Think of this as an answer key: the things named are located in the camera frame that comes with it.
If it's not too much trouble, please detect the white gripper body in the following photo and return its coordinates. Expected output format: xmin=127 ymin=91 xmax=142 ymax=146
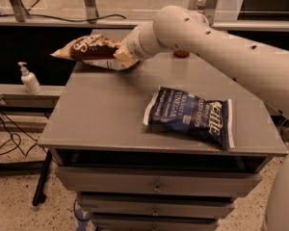
xmin=114 ymin=25 xmax=151 ymax=65

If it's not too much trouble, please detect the brown sea salt chip bag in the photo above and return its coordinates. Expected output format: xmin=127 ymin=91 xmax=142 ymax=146
xmin=52 ymin=34 xmax=137 ymax=70

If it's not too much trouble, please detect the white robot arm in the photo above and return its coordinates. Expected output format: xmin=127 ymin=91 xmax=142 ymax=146
xmin=115 ymin=6 xmax=289 ymax=120

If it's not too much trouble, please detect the blue kettle chip bag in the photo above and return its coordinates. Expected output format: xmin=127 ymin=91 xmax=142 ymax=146
xmin=143 ymin=87 xmax=234 ymax=149

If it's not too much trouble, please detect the red coca-cola can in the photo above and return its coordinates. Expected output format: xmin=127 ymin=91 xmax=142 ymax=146
xmin=172 ymin=50 xmax=190 ymax=58

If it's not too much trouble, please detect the grey drawer cabinet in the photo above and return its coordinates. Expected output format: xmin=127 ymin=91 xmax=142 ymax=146
xmin=38 ymin=28 xmax=289 ymax=231

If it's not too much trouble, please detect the white pump dispenser bottle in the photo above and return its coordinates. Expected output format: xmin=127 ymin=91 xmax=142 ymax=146
xmin=18 ymin=62 xmax=41 ymax=94

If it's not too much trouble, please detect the top grey drawer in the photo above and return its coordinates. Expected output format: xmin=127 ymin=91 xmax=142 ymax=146
xmin=55 ymin=167 xmax=261 ymax=197

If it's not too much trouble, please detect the grey drawer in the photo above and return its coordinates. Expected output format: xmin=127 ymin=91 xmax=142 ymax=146
xmin=92 ymin=216 xmax=218 ymax=231
xmin=55 ymin=167 xmax=261 ymax=197
xmin=77 ymin=194 xmax=235 ymax=219

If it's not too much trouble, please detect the middle grey drawer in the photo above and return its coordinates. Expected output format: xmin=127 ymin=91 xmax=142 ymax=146
xmin=77 ymin=194 xmax=235 ymax=219

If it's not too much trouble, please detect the black metal stand leg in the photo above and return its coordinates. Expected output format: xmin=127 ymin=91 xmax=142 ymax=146
xmin=32 ymin=152 xmax=52 ymax=206

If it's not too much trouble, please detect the bottom grey drawer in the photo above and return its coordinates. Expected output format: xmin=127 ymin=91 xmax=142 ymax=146
xmin=92 ymin=216 xmax=218 ymax=231

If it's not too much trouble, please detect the middle metal railing post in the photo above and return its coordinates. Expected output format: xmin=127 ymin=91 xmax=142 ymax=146
xmin=84 ymin=0 xmax=99 ymax=23

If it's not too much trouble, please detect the metal railing post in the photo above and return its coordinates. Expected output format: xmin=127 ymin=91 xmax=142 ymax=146
xmin=84 ymin=0 xmax=99 ymax=23
xmin=203 ymin=0 xmax=218 ymax=25
xmin=9 ymin=0 xmax=27 ymax=22

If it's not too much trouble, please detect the right metal railing post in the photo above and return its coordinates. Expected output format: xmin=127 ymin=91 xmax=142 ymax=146
xmin=203 ymin=0 xmax=218 ymax=25

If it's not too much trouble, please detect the left metal railing post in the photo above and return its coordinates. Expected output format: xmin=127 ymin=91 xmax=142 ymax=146
xmin=9 ymin=0 xmax=27 ymax=22

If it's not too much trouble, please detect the black cable on ledge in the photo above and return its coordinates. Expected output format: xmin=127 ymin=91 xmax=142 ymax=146
xmin=0 ymin=13 xmax=127 ymax=23

